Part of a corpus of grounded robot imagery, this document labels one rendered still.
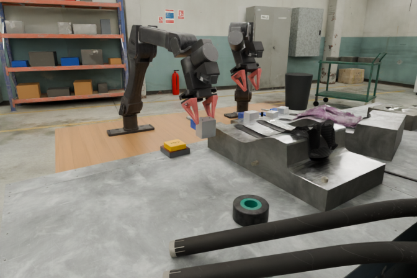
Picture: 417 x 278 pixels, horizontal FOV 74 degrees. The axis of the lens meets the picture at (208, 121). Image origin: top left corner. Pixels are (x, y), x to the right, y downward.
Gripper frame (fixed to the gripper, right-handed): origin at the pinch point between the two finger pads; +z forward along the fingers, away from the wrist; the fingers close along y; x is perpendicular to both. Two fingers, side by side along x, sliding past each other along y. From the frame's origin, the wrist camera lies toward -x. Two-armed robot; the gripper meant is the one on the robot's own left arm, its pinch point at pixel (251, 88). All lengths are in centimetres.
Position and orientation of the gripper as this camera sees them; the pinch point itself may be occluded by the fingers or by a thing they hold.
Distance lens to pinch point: 109.4
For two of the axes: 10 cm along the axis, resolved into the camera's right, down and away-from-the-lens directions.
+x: -4.7, 2.8, 8.4
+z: 2.7, 9.5, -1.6
